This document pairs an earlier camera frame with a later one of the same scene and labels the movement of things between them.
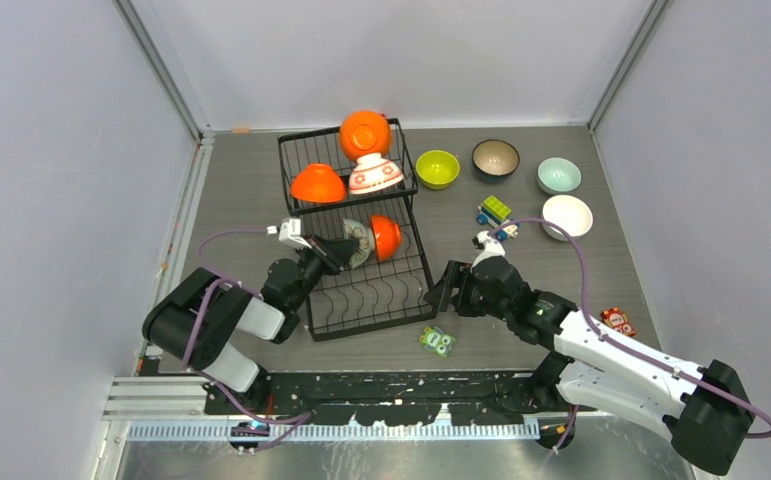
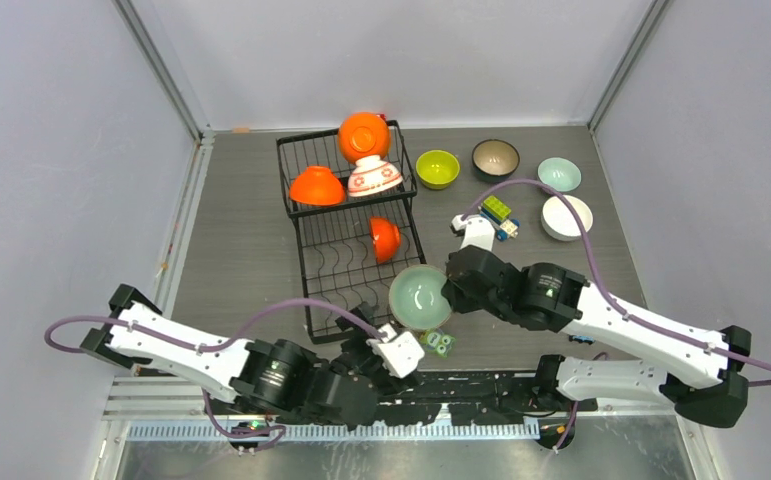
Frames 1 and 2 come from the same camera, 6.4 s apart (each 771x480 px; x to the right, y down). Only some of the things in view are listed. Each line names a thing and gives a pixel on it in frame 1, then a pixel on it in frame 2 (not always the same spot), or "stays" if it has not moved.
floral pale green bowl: (366, 236) → (416, 299)
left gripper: (332, 253) → (382, 380)
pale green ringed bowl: (557, 175) stays
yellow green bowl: (437, 169) stays
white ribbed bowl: (571, 213) stays
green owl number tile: (434, 339) stays
